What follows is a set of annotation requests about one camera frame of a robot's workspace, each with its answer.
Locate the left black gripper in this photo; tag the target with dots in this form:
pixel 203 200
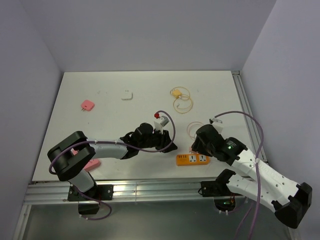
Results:
pixel 166 138

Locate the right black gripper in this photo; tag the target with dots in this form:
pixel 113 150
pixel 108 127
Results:
pixel 197 146

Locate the pink plug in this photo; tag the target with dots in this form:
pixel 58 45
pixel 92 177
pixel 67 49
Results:
pixel 191 151

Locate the orange power strip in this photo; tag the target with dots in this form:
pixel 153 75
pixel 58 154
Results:
pixel 192 160

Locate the yellow plug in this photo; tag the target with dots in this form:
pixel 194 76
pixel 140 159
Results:
pixel 176 93

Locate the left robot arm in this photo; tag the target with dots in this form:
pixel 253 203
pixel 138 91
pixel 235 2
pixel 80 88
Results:
pixel 69 157

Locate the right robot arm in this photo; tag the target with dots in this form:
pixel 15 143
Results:
pixel 287 199

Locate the white square charger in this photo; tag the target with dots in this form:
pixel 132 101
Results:
pixel 127 95

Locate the pink triangular power strip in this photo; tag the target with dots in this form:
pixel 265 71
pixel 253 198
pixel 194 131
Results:
pixel 92 164

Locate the pink square charger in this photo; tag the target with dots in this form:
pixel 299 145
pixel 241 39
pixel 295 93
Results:
pixel 87 105

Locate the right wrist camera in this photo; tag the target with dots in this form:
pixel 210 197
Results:
pixel 217 124

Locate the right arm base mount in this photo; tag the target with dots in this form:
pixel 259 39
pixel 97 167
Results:
pixel 218 188

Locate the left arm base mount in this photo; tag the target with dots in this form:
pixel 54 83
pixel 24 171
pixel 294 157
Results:
pixel 92 201

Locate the aluminium rail frame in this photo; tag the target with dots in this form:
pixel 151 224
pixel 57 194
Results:
pixel 214 91

